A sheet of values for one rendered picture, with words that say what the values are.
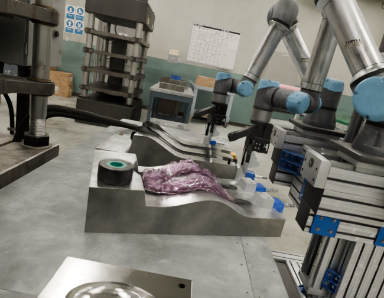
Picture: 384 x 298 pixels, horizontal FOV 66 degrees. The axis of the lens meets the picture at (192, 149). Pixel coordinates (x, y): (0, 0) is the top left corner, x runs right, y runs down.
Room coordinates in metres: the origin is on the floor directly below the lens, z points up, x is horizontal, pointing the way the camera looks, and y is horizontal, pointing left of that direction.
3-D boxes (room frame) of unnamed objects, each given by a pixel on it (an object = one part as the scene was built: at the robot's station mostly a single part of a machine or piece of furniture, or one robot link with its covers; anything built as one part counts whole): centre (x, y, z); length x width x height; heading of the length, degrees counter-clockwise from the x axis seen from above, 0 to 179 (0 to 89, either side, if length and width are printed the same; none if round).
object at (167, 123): (4.38, 0.40, 0.28); 0.61 x 0.41 x 0.15; 95
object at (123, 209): (0.77, 0.00, 0.86); 0.50 x 0.26 x 0.11; 108
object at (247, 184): (0.91, -0.24, 0.86); 0.13 x 0.05 x 0.05; 108
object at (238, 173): (1.13, -0.25, 0.83); 0.13 x 0.05 x 0.05; 90
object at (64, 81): (7.01, 3.52, 0.42); 0.86 x 0.33 x 0.83; 95
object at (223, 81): (1.58, -0.09, 1.14); 0.09 x 0.08 x 0.11; 91
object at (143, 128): (1.12, 0.07, 0.92); 0.35 x 0.16 x 0.09; 91
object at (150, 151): (1.13, 0.09, 0.87); 0.50 x 0.26 x 0.14; 91
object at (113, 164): (0.64, 0.16, 0.93); 0.08 x 0.08 x 0.04
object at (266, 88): (1.13, -0.24, 1.15); 0.09 x 0.08 x 0.11; 45
